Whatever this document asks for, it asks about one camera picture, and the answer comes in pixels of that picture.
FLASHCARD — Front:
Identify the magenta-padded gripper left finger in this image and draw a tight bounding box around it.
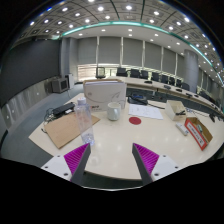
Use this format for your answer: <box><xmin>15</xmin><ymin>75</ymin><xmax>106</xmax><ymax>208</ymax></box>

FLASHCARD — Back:
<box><xmin>41</xmin><ymin>142</ymin><xmax>92</xmax><ymax>186</ymax></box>

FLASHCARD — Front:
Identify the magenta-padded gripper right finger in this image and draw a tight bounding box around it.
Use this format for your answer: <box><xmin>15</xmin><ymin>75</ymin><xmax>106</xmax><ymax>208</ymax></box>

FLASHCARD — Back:
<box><xmin>131</xmin><ymin>142</ymin><xmax>184</xmax><ymax>186</ymax></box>

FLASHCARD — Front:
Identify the clear plastic water bottle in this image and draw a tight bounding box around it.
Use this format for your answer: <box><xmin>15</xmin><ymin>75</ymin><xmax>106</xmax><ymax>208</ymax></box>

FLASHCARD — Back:
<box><xmin>73</xmin><ymin>96</ymin><xmax>96</xmax><ymax>147</ymax></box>

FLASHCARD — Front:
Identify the brown paper envelope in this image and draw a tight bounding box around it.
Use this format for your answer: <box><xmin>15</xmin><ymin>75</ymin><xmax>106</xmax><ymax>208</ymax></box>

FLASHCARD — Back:
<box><xmin>43</xmin><ymin>112</ymin><xmax>101</xmax><ymax>150</ymax></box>

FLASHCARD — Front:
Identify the flat round red coaster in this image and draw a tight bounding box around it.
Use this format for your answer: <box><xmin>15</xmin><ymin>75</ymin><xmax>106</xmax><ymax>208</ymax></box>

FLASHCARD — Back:
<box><xmin>128</xmin><ymin>116</ymin><xmax>142</xmax><ymax>126</ymax></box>

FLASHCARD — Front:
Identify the white remote control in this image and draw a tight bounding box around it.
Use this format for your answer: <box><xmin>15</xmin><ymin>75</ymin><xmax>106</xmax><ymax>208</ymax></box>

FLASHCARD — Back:
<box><xmin>175</xmin><ymin>122</ymin><xmax>190</xmax><ymax>137</ymax></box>

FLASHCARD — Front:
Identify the white printed paper sheet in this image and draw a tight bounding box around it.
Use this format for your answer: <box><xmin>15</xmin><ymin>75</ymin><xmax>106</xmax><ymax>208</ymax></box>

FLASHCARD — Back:
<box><xmin>128</xmin><ymin>103</ymin><xmax>164</xmax><ymax>121</ymax></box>

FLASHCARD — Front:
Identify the black power adapter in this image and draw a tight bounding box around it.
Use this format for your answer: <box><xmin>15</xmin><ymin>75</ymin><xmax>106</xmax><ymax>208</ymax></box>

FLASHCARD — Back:
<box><xmin>51</xmin><ymin>101</ymin><xmax>76</xmax><ymax>118</ymax></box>

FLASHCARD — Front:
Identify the open red-sided cardboard box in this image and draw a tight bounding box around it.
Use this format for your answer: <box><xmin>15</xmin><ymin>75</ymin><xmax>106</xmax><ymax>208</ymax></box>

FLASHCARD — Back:
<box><xmin>184</xmin><ymin>116</ymin><xmax>214</xmax><ymax>152</ymax></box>

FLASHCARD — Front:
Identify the small open white box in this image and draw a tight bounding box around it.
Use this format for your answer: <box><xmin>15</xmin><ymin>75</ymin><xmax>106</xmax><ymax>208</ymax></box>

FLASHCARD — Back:
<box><xmin>165</xmin><ymin>99</ymin><xmax>188</xmax><ymax>122</ymax></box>

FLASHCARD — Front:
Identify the white ceramic mug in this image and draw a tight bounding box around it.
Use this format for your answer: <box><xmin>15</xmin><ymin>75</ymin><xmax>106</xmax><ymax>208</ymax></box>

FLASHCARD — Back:
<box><xmin>106</xmin><ymin>101</ymin><xmax>123</xmax><ymax>122</ymax></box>

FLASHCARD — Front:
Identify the black pouch bag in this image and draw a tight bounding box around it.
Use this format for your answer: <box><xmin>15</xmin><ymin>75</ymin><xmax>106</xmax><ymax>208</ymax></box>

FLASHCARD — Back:
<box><xmin>127</xmin><ymin>92</ymin><xmax>149</xmax><ymax>106</ymax></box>

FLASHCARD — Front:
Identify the large white cardboard box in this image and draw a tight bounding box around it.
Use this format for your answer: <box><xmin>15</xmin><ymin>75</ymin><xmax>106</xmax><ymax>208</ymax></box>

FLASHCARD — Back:
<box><xmin>82</xmin><ymin>78</ymin><xmax>128</xmax><ymax>112</ymax></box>

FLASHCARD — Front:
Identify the grey boxy monitor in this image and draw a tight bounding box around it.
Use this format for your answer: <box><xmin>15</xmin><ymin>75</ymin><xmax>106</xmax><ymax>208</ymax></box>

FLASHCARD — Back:
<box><xmin>50</xmin><ymin>77</ymin><xmax>70</xmax><ymax>94</ymax></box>

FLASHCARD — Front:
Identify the long curved conference desk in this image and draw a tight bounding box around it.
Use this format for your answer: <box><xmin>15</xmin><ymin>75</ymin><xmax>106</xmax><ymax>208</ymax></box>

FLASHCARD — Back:
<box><xmin>106</xmin><ymin>75</ymin><xmax>224</xmax><ymax>118</ymax></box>

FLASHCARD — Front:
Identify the row of black office chairs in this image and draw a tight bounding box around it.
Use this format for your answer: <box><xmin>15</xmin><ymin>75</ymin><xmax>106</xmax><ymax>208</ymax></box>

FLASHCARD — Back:
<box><xmin>115</xmin><ymin>67</ymin><xmax>201</xmax><ymax>93</ymax></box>

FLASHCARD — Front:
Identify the light-backed office chair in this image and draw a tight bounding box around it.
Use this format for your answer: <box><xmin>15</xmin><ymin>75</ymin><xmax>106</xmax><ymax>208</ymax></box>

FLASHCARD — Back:
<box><xmin>95</xmin><ymin>66</ymin><xmax>107</xmax><ymax>80</ymax></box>

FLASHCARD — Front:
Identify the group of ceiling lights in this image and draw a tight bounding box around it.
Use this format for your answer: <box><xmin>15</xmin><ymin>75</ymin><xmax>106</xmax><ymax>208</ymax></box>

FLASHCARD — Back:
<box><xmin>28</xmin><ymin>0</ymin><xmax>224</xmax><ymax>73</ymax></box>

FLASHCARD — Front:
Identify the tangled black cable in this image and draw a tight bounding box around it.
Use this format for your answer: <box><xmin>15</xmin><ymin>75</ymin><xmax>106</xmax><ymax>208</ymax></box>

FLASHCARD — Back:
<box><xmin>42</xmin><ymin>107</ymin><xmax>57</xmax><ymax>124</ymax></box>

